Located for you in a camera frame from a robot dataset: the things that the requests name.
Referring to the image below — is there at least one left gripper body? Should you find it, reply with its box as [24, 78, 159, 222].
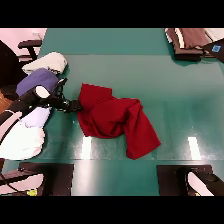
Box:
[60, 98, 83, 114]

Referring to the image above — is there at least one red garment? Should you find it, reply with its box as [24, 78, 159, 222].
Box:
[77, 83, 162, 161]

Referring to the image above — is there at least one pale lilac garment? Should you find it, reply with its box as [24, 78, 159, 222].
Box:
[20, 106, 52, 129]

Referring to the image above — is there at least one purple garment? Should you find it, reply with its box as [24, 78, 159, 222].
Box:
[15, 67, 60, 98]

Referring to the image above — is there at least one cream garment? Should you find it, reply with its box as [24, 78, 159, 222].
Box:
[21, 51, 69, 76]

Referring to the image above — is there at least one black office chair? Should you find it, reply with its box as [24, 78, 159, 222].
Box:
[0, 38, 44, 101]

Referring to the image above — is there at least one brown garment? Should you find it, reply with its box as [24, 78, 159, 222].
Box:
[164, 28, 212, 62]

